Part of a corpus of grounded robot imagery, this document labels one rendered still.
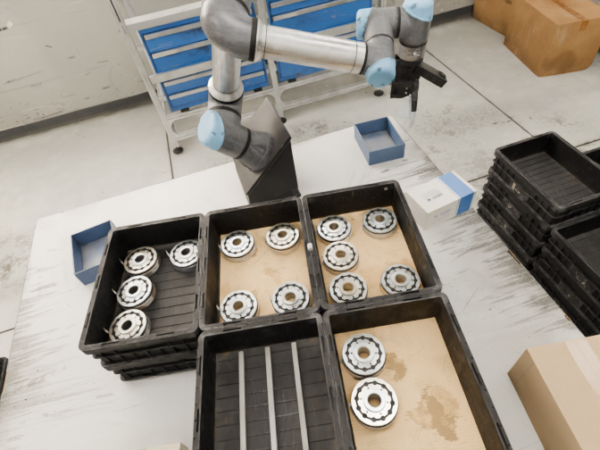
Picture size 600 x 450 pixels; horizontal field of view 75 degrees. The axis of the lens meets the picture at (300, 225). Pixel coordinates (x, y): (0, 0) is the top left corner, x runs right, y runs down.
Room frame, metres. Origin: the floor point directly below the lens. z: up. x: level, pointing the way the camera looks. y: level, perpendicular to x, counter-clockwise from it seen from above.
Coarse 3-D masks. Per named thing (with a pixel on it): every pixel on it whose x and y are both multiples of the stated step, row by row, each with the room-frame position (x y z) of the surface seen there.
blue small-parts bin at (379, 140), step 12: (372, 120) 1.39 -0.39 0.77; (384, 120) 1.39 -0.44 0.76; (360, 132) 1.38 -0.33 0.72; (372, 132) 1.39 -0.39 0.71; (384, 132) 1.37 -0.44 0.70; (396, 132) 1.28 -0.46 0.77; (360, 144) 1.30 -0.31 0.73; (372, 144) 1.31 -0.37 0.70; (384, 144) 1.30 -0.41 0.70; (396, 144) 1.27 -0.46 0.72; (372, 156) 1.18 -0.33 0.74; (384, 156) 1.19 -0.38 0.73; (396, 156) 1.19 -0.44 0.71
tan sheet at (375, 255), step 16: (352, 224) 0.79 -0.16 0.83; (352, 240) 0.72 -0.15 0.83; (368, 240) 0.71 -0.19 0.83; (384, 240) 0.70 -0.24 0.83; (400, 240) 0.69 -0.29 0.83; (320, 256) 0.69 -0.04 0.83; (368, 256) 0.65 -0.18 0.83; (384, 256) 0.64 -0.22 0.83; (400, 256) 0.63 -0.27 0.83; (368, 272) 0.60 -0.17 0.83; (368, 288) 0.55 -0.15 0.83
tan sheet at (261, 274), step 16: (256, 240) 0.79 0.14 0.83; (224, 256) 0.75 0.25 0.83; (256, 256) 0.73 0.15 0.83; (272, 256) 0.72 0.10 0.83; (288, 256) 0.71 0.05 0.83; (304, 256) 0.70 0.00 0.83; (224, 272) 0.69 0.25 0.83; (240, 272) 0.68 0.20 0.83; (256, 272) 0.67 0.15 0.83; (272, 272) 0.66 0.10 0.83; (288, 272) 0.65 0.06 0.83; (304, 272) 0.64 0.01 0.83; (224, 288) 0.63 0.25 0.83; (240, 288) 0.62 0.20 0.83; (256, 288) 0.61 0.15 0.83; (272, 288) 0.60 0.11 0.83
